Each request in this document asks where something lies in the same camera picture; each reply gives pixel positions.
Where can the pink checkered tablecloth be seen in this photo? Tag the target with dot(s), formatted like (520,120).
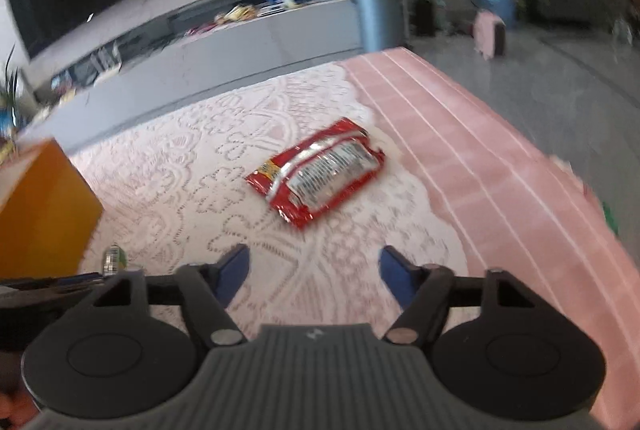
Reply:
(513,208)

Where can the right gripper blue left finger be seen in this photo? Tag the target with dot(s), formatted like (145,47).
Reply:
(206,291)

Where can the blue metal trash bin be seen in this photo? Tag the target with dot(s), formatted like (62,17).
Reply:
(381,24)

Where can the green pink folded cloth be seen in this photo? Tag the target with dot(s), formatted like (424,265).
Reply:
(610,219)

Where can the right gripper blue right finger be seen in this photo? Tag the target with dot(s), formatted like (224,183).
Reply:
(422,292)

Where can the green sausage snack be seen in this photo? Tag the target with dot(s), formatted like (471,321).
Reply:
(114,260)

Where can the orange cardboard box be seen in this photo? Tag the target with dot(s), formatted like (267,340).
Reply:
(48,214)

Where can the grey white TV console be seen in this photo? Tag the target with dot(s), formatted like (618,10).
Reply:
(201,66)

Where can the white lace table cover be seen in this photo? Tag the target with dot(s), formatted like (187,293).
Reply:
(174,193)

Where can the red silver snack bag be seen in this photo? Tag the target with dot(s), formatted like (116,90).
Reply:
(319,173)

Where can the small potted plant left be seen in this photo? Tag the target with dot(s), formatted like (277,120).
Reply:
(10,80)

